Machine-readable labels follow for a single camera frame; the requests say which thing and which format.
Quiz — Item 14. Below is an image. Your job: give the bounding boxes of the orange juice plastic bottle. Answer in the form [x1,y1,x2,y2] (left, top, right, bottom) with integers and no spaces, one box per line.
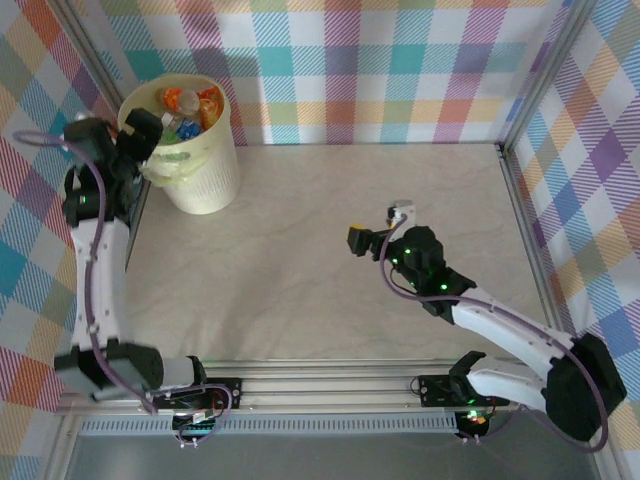
[197,87,224,126]

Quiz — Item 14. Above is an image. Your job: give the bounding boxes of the cream plastic waste bin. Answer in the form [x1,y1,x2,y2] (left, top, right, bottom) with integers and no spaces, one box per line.
[117,73,242,216]

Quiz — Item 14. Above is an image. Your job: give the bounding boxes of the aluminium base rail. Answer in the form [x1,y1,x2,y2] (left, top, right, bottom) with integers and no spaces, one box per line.
[54,357,599,416]

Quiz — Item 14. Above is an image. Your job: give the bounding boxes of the aluminium frame post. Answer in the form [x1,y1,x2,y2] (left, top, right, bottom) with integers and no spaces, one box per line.
[57,0,129,109]
[497,0,599,159]

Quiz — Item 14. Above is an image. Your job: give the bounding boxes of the grey slotted cable duct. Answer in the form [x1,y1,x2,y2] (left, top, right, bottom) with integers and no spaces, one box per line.
[79,418,460,435]

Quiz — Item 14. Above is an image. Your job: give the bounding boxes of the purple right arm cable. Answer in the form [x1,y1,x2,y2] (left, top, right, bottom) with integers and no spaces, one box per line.
[379,227,609,454]

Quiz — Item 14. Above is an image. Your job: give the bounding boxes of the clear plastic bin liner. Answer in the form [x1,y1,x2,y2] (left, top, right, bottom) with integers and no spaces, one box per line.
[139,144,216,189]

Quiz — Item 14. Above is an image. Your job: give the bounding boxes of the aluminium table side rail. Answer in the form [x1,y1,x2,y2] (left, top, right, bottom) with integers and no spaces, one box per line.
[496,142,569,346]
[122,177,151,281]

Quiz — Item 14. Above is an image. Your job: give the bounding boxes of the grey metal panel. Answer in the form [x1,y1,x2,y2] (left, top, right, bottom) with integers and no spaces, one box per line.
[64,433,604,480]

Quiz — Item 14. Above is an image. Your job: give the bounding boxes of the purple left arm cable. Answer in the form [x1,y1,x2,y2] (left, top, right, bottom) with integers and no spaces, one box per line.
[12,130,159,416]

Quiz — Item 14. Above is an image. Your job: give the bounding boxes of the orange label plastic bottle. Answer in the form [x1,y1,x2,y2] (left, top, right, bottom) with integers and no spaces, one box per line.
[158,87,187,111]

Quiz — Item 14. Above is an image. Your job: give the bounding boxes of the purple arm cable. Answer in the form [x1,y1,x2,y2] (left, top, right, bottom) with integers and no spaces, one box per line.
[12,130,159,416]
[379,227,609,454]

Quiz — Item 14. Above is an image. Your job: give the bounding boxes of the small controller with lights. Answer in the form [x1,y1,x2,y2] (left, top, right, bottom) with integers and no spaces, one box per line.
[457,408,490,444]

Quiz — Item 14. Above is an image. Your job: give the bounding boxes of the electronics board with wires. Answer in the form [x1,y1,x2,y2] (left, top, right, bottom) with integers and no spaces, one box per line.
[169,407,224,450]

